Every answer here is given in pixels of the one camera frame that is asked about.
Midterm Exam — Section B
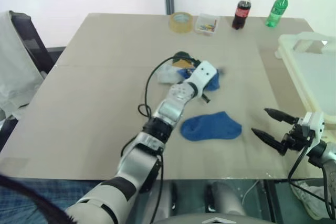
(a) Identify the blue sock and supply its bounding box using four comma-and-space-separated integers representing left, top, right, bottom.
180, 111, 243, 142
176, 68, 221, 92

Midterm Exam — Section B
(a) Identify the white sneaker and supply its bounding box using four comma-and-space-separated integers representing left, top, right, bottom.
291, 179, 336, 221

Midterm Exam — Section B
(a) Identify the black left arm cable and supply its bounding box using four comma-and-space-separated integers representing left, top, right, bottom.
121, 52, 182, 222

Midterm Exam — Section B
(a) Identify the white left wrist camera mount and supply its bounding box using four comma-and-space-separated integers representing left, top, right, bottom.
183, 60, 219, 96

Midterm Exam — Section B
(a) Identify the cola bottle with red cap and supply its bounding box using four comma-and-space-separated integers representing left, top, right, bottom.
232, 0, 253, 30

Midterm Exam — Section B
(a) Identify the white sock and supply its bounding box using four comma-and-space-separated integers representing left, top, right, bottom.
156, 62, 182, 86

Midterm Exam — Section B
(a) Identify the white plastic basket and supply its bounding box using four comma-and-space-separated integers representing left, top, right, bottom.
274, 31, 336, 141

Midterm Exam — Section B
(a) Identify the green plastic bottle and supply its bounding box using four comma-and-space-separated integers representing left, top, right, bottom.
265, 0, 292, 28

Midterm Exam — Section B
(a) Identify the clear box of coloured clips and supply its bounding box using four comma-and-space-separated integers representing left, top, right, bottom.
193, 13, 221, 36

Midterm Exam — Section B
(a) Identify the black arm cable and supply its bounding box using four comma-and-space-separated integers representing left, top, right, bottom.
121, 52, 182, 222
287, 140, 329, 209

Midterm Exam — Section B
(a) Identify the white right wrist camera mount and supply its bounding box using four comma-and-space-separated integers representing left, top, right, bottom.
301, 111, 326, 141

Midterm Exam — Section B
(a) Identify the thin white cable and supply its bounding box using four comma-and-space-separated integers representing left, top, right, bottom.
243, 180, 259, 206

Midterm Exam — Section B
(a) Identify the white cloth on chair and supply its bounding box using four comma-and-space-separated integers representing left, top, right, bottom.
0, 10, 45, 120

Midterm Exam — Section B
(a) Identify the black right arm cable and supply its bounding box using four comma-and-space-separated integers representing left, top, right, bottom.
287, 140, 329, 209

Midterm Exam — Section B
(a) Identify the tan sock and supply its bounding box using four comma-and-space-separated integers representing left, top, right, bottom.
172, 58, 194, 69

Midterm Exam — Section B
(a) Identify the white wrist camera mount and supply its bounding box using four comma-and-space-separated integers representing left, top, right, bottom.
301, 111, 326, 141
183, 60, 219, 96

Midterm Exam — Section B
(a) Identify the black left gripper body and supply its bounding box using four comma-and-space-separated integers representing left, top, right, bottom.
172, 50, 202, 70

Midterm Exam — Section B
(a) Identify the black chair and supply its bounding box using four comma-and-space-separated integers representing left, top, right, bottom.
9, 11, 66, 78

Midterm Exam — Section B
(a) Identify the silver robot leg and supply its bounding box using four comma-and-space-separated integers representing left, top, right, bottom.
209, 180, 247, 216

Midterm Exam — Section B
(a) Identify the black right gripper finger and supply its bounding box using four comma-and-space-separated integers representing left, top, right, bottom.
251, 127, 286, 156
264, 108, 297, 124

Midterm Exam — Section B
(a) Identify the clear packing tape roll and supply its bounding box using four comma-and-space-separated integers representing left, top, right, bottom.
169, 12, 194, 35

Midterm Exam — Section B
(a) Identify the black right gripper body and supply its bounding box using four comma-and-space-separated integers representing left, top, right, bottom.
282, 123, 315, 153

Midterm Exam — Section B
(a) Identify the blue plaid cloth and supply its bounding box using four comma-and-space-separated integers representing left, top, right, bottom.
0, 179, 103, 224

